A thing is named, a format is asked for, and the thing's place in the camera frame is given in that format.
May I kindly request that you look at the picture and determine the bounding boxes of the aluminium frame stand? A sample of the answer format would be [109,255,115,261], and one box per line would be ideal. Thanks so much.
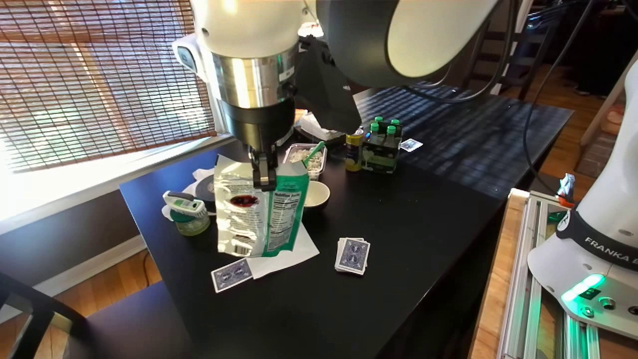
[496,187,604,359]

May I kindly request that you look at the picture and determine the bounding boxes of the clear plastic food container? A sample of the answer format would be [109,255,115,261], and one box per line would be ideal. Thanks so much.
[281,141,329,183]

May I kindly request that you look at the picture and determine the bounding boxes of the green plastic fork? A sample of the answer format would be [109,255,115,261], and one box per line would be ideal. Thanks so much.
[301,139,329,169]

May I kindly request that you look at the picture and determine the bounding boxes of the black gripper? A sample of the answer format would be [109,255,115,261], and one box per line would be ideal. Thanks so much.
[227,97,299,193]

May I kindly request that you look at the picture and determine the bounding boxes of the green and white cup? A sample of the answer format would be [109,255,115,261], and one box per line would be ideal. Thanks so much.
[161,189,211,239]

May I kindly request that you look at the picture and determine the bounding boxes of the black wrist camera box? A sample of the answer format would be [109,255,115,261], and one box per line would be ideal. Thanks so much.
[293,36,364,135]

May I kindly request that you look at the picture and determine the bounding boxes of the small white and orange box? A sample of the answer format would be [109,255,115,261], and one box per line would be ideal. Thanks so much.
[398,135,424,153]

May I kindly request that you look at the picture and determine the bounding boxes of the small white bowl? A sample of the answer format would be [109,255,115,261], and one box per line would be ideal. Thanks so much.
[301,179,333,209]

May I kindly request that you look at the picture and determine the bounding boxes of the small jar with yellow lid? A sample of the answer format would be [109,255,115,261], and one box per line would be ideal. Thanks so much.
[343,131,366,173]

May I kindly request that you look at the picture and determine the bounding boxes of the green bottles in tray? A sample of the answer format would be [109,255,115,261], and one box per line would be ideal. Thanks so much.
[360,129,404,177]

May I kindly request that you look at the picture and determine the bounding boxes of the green and white packet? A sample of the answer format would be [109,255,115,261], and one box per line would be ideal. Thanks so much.
[213,153,311,261]

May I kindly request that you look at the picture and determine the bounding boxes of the black tape roll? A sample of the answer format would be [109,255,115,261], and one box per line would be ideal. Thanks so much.
[159,165,221,221]

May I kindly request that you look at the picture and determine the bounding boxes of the black wooden chair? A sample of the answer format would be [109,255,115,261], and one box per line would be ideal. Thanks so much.
[0,269,91,359]

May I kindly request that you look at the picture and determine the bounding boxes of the bamboo window blind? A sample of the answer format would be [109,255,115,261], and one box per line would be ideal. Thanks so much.
[0,0,223,175]

